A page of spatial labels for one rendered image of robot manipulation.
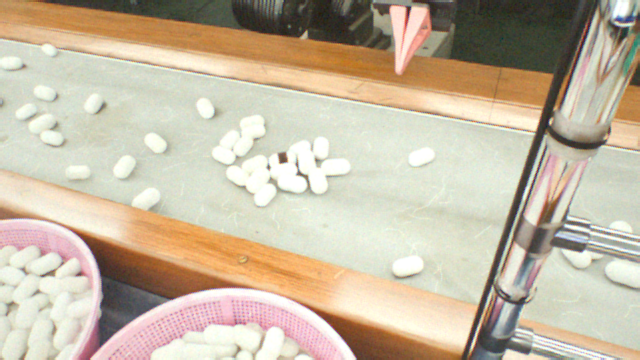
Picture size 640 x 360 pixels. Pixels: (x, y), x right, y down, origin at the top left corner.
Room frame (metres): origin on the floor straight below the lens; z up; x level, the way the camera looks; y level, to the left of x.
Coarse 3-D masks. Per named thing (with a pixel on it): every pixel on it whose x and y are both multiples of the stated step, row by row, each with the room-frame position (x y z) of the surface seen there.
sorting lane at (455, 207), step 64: (64, 64) 0.79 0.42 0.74; (128, 64) 0.77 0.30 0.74; (0, 128) 0.62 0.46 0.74; (64, 128) 0.60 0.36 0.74; (128, 128) 0.59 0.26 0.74; (192, 128) 0.57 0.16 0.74; (320, 128) 0.55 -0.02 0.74; (384, 128) 0.54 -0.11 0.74; (448, 128) 0.52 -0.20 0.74; (128, 192) 0.45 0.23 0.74; (192, 192) 0.44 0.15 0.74; (384, 192) 0.41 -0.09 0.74; (448, 192) 0.40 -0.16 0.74; (512, 192) 0.39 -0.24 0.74; (320, 256) 0.33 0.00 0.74; (384, 256) 0.32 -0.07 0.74; (448, 256) 0.31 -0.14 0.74; (576, 320) 0.22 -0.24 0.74
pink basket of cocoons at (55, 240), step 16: (0, 224) 0.39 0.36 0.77; (16, 224) 0.39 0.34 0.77; (32, 224) 0.39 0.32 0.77; (48, 224) 0.38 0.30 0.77; (0, 240) 0.38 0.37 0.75; (16, 240) 0.39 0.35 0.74; (32, 240) 0.38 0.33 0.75; (48, 240) 0.38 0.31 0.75; (64, 240) 0.37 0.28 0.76; (80, 240) 0.35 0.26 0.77; (64, 256) 0.36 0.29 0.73; (80, 256) 0.35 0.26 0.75; (96, 272) 0.31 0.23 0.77; (96, 288) 0.29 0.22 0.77; (96, 304) 0.27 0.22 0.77; (96, 320) 0.28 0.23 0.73; (96, 336) 0.27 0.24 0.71; (80, 352) 0.22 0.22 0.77; (96, 352) 0.26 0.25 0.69
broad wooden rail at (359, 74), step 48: (0, 0) 1.04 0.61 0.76; (96, 48) 0.82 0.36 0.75; (144, 48) 0.79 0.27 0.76; (192, 48) 0.76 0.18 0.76; (240, 48) 0.75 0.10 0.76; (288, 48) 0.73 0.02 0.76; (336, 48) 0.72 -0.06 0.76; (336, 96) 0.62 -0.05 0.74; (384, 96) 0.60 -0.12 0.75; (432, 96) 0.57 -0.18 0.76; (480, 96) 0.56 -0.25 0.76; (528, 96) 0.55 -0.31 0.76; (624, 96) 0.53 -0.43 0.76; (624, 144) 0.45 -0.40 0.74
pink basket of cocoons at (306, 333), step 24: (240, 288) 0.27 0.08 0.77; (168, 312) 0.26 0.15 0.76; (192, 312) 0.26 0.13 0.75; (216, 312) 0.26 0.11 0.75; (240, 312) 0.26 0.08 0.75; (264, 312) 0.26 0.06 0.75; (288, 312) 0.25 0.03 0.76; (312, 312) 0.24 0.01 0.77; (120, 336) 0.23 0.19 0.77; (144, 336) 0.24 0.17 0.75; (168, 336) 0.25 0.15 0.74; (288, 336) 0.24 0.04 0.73; (312, 336) 0.23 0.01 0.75; (336, 336) 0.22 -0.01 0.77
